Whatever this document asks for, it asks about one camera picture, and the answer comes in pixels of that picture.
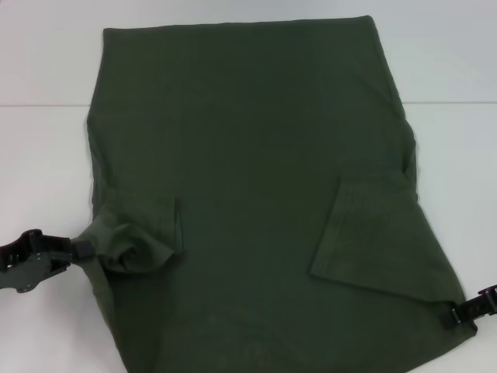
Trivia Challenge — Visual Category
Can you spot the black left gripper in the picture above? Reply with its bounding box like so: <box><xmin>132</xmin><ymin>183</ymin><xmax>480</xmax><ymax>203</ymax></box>
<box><xmin>0</xmin><ymin>228</ymin><xmax>92</xmax><ymax>295</ymax></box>

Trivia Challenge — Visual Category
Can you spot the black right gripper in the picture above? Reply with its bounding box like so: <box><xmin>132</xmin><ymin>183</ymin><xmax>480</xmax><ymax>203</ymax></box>
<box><xmin>450</xmin><ymin>283</ymin><xmax>497</xmax><ymax>326</ymax></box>

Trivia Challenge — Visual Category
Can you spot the dark green shirt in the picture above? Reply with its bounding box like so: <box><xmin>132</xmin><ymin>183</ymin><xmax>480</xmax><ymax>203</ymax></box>
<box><xmin>77</xmin><ymin>15</ymin><xmax>478</xmax><ymax>373</ymax></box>

